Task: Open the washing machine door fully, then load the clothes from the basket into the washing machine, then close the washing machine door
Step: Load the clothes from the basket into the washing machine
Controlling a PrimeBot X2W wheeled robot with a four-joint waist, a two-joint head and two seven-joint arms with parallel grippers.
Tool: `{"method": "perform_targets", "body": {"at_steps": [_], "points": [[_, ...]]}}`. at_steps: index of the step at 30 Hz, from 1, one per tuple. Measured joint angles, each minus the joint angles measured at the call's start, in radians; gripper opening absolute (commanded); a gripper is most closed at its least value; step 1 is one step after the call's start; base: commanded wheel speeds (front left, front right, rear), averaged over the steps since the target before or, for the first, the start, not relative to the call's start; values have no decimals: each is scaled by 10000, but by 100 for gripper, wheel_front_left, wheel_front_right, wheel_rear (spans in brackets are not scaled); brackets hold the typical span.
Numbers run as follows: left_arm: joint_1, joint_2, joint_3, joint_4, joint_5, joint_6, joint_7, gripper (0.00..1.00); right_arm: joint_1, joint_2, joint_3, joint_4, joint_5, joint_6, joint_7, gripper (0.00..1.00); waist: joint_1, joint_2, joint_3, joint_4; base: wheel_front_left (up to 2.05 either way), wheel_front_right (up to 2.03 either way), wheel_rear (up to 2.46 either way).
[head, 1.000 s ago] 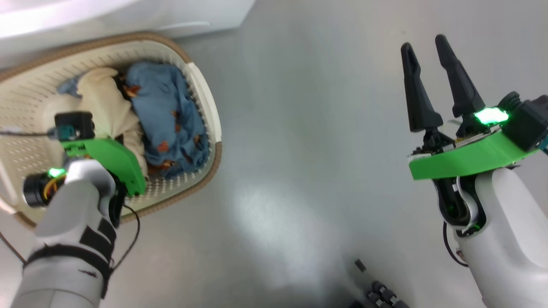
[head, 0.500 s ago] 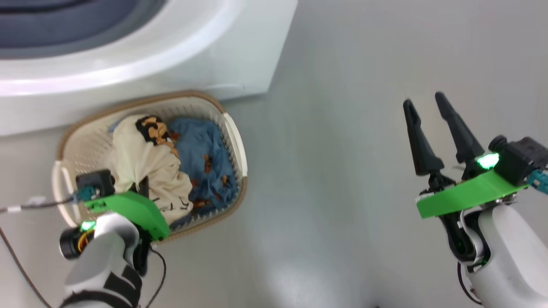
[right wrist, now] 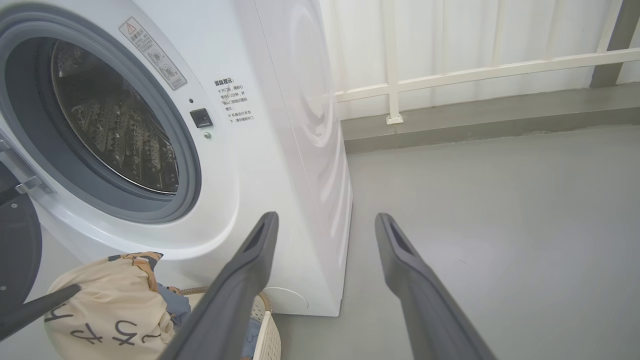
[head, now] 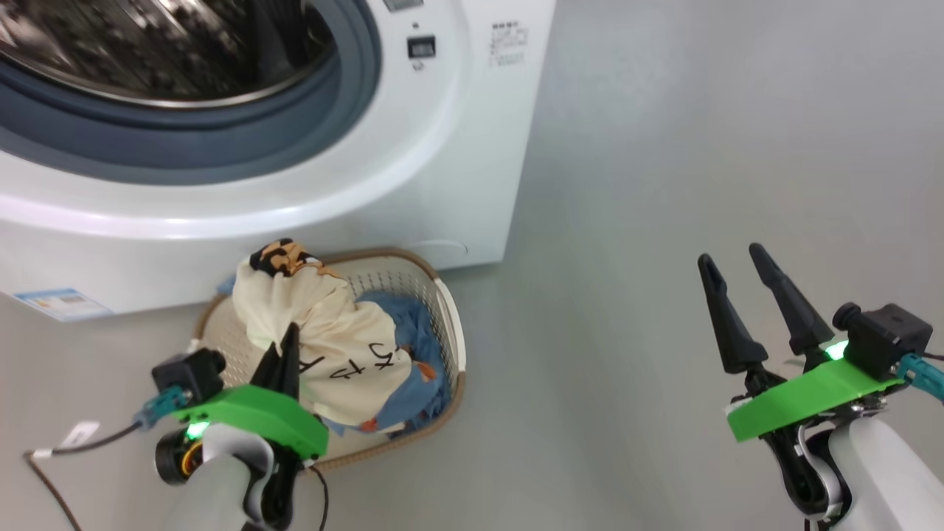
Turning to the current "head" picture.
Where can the round drain filter cover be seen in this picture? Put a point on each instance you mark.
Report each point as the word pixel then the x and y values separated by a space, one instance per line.
pixel 442 251

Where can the black door lock socket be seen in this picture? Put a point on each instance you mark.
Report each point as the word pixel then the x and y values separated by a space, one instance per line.
pixel 421 47

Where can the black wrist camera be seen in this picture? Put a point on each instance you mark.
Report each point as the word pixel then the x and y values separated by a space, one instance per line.
pixel 885 335
pixel 188 372

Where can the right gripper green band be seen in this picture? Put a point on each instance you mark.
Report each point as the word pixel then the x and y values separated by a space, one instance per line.
pixel 804 402

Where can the grey rubber door gasket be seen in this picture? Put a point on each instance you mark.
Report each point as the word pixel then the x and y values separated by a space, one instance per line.
pixel 221 140

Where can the blue printed garment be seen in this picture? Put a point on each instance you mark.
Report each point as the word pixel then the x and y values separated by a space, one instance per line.
pixel 428 383

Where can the steel washer drum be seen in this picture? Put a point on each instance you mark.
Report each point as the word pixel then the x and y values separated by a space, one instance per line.
pixel 147 51

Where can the printed text label on washer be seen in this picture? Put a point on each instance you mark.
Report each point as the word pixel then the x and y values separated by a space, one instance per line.
pixel 509 44

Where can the cream perforated laundry basket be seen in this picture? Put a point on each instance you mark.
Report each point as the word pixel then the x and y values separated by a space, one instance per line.
pixel 450 324

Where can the blue energy label sticker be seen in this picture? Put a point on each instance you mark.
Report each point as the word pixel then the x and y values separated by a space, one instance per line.
pixel 63 302

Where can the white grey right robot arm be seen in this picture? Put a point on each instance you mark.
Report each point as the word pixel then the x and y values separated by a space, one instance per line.
pixel 877 472

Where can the cream printed garment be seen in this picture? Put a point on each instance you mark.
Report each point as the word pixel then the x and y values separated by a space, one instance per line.
pixel 332 346

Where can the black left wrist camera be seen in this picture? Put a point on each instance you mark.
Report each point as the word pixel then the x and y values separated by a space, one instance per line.
pixel 188 372

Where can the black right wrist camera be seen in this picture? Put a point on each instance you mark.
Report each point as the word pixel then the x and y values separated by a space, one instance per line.
pixel 885 335

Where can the white front-load washing machine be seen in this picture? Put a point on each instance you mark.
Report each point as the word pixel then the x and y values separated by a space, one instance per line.
pixel 442 147

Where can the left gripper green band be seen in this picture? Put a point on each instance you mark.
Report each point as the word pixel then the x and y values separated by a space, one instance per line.
pixel 258 413

